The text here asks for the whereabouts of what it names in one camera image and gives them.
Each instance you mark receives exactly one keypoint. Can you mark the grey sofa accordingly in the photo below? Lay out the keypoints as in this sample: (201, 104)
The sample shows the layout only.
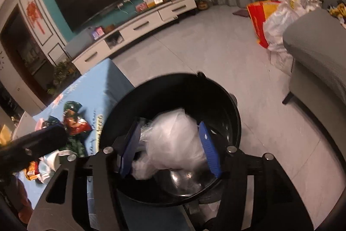
(317, 43)

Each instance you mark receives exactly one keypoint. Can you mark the light blue floral tablecloth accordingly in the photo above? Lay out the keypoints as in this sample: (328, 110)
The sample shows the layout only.
(98, 91)

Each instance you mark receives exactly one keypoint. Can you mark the potted plants left of cabinet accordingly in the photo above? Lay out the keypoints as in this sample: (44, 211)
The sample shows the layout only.
(63, 71)

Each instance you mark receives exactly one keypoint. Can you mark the green red snack wrapper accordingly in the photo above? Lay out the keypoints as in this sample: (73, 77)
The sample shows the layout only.
(77, 129)

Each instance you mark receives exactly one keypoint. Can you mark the white plastic bag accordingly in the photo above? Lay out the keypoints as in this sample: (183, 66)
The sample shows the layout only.
(275, 25)

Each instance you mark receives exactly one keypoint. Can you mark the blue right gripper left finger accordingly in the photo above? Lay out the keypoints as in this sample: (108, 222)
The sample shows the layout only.
(130, 145)

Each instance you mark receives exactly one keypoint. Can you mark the clear plastic bag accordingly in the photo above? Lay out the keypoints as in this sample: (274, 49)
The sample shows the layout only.
(170, 142)

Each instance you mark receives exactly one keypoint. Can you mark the white TV cabinet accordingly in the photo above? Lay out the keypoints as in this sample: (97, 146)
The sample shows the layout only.
(130, 31)

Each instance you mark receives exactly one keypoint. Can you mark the red yellow shopping bag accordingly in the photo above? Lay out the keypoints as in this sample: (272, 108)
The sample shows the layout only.
(259, 12)

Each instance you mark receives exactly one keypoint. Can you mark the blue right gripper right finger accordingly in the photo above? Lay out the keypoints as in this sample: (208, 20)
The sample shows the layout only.
(210, 151)

